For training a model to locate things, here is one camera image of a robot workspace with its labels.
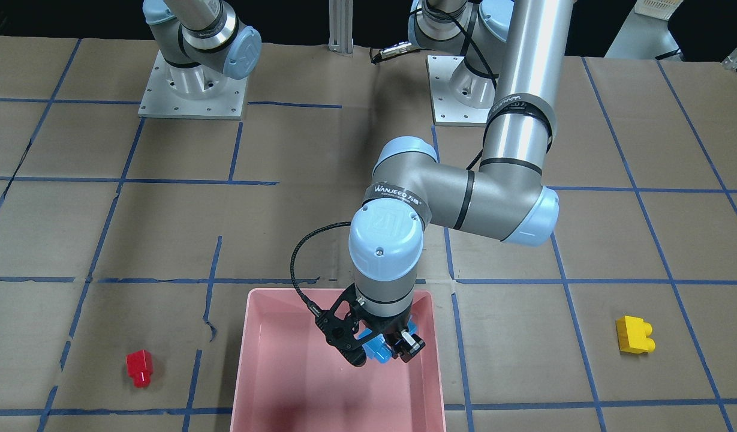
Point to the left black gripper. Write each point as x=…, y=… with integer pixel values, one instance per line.
x=394, y=326

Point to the blue toy block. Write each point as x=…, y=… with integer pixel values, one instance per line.
x=380, y=350

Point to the yellow toy block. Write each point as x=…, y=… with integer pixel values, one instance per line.
x=634, y=335

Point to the red toy block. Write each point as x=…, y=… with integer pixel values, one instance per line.
x=140, y=368

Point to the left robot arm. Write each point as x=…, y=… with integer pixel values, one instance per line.
x=487, y=180

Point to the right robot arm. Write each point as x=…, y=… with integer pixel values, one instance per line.
x=204, y=45

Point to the pink plastic box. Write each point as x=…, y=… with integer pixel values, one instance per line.
x=290, y=379

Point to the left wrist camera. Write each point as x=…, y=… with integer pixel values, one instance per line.
x=340, y=332

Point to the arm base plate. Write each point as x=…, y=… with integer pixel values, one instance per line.
x=191, y=93
x=459, y=97

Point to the aluminium frame post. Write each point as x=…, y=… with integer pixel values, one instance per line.
x=340, y=19

